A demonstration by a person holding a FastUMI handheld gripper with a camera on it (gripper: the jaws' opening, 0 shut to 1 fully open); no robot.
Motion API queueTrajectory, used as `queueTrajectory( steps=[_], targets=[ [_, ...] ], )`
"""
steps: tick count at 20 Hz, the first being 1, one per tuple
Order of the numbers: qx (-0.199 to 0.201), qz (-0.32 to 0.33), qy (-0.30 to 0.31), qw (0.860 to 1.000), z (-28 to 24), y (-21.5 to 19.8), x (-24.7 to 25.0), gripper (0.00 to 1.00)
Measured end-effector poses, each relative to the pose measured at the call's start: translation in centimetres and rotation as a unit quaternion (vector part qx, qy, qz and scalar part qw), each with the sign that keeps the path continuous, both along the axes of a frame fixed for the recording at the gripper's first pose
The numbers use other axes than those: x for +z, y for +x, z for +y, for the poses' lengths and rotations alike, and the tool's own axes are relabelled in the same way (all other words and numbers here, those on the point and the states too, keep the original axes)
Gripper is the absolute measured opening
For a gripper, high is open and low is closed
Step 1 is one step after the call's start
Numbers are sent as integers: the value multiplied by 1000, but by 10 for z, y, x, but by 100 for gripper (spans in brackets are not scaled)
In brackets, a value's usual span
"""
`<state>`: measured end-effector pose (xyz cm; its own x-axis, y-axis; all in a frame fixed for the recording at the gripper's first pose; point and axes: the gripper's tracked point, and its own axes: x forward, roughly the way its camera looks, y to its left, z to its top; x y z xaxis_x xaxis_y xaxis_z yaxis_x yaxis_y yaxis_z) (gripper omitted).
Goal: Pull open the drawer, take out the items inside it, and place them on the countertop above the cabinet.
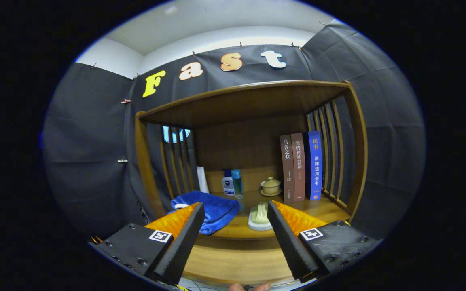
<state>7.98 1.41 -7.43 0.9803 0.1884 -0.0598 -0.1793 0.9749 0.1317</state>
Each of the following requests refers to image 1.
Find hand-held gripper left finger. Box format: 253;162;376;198
89;202;205;285

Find wooden cabinet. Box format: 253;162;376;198
135;80;368;285

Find dark brown book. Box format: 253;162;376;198
280;134;295;204

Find blue book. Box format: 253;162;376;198
304;131;323;201

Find pale green scrubbing brush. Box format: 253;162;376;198
248;202;275;232

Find wooden countertop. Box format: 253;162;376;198
168;189;351;240

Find white tube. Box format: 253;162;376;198
197;166;210;194

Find teal bottle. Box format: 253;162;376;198
231;169;244;199

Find white bottle with blue cap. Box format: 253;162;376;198
222;169;235;196

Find blue folded towel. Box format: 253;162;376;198
168;190;240;236

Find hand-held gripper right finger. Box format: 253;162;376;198
267;200;380;283

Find black backdrop cloth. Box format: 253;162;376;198
42;19;426;243

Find reddish brown book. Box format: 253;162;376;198
290;133;306;202

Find beige lidded teacup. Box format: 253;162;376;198
260;177;282;197

